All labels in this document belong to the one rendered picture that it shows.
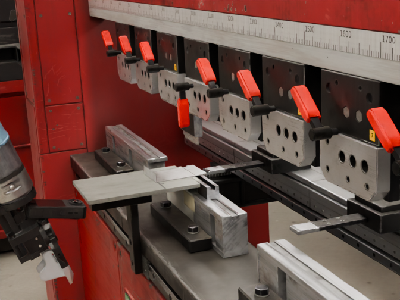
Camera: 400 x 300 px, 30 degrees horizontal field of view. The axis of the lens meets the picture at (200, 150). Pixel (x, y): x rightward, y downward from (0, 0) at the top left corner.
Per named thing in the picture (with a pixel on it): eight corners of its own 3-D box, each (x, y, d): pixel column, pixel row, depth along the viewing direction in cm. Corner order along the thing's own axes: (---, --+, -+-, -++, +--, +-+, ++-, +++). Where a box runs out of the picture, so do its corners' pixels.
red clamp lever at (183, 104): (176, 127, 162) (173, 83, 159) (194, 125, 163) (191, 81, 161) (178, 128, 160) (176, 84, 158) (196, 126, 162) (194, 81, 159)
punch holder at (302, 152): (262, 149, 130) (259, 55, 126) (306, 143, 133) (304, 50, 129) (303, 169, 117) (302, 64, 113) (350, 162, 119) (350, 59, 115)
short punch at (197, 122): (181, 137, 184) (178, 99, 182) (188, 136, 185) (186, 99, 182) (194, 146, 175) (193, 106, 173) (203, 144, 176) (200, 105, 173)
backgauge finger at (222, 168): (197, 171, 188) (196, 152, 187) (289, 158, 197) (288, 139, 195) (214, 184, 177) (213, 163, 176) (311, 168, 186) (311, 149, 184)
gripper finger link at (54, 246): (58, 263, 146) (38, 227, 143) (66, 259, 147) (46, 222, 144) (62, 272, 142) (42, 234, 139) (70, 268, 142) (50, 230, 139)
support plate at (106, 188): (72, 184, 181) (72, 180, 181) (175, 169, 190) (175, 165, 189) (88, 205, 164) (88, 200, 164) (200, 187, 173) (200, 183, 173)
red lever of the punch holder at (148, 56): (137, 40, 181) (148, 69, 176) (153, 38, 183) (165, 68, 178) (137, 46, 183) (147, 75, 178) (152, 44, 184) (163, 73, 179)
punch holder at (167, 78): (159, 98, 185) (154, 31, 181) (191, 94, 188) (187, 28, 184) (178, 108, 171) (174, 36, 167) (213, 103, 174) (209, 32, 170)
